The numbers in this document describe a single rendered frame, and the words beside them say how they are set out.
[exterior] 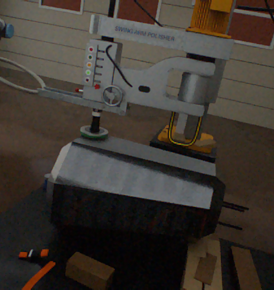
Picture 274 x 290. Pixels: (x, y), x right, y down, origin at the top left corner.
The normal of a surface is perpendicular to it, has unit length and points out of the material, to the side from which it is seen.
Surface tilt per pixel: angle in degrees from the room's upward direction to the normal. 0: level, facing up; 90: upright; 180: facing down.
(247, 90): 90
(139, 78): 90
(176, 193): 45
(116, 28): 90
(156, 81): 90
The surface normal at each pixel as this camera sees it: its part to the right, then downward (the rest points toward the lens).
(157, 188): -0.01, -0.45
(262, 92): -0.25, 0.28
